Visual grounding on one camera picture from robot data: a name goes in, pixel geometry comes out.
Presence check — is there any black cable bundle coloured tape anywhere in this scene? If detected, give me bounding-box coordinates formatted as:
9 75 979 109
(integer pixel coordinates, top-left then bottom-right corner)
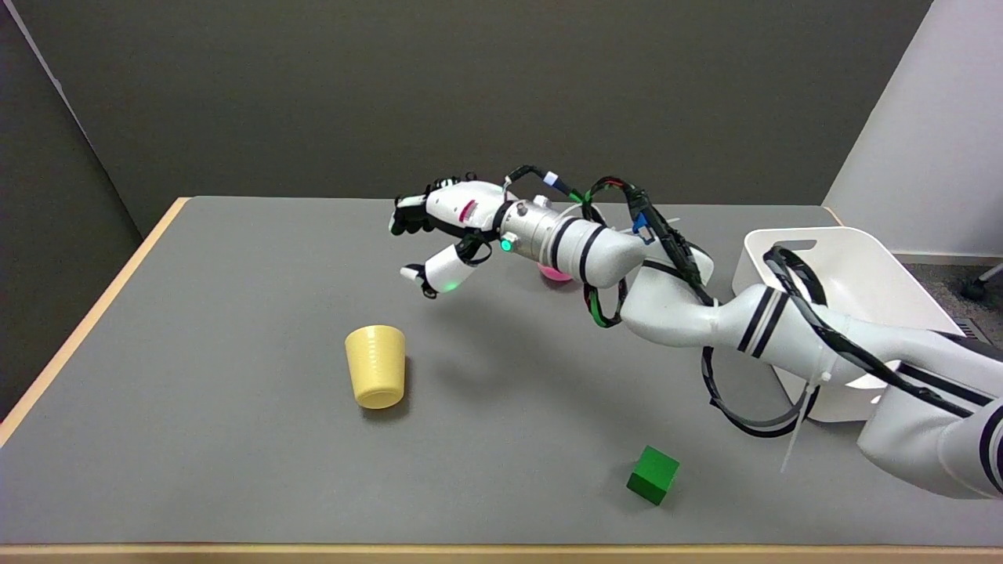
501 164 715 330

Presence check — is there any green cube block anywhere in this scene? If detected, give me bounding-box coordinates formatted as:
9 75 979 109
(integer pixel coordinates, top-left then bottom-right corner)
626 446 681 506

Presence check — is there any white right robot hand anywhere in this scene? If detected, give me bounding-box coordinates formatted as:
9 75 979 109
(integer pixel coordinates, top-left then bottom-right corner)
389 178 510 300

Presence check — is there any yellow ribbed plastic cup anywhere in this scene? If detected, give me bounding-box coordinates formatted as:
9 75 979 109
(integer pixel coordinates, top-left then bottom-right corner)
346 325 407 410

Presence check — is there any black sleeved cable loop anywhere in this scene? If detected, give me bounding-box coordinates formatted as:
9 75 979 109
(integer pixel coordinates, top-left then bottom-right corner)
700 244 976 439

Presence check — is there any white zip tie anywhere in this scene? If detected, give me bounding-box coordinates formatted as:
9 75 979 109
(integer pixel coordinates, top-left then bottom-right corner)
780 374 831 475

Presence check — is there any white plastic bin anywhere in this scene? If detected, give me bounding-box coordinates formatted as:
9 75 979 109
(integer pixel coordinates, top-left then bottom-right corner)
733 227 966 424

